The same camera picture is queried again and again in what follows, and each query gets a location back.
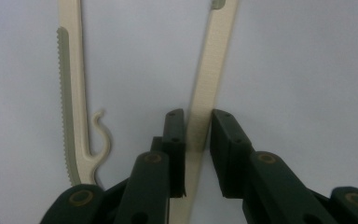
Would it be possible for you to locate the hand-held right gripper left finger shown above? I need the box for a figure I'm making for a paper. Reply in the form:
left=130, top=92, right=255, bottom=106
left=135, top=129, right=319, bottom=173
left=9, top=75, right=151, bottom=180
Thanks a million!
left=115, top=107, right=187, bottom=224

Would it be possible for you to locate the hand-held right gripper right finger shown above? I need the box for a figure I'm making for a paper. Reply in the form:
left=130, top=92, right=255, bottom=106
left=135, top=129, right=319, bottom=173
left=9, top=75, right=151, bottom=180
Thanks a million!
left=210, top=108, right=339, bottom=224

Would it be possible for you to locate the beige plastic clothes hanger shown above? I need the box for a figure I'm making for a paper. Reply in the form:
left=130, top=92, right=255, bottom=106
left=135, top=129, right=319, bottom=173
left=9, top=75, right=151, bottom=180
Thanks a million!
left=56, top=0, right=241, bottom=224

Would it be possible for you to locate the white table mat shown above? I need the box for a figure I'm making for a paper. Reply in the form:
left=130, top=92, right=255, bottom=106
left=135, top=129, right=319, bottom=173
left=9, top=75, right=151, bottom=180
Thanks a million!
left=0, top=0, right=358, bottom=224

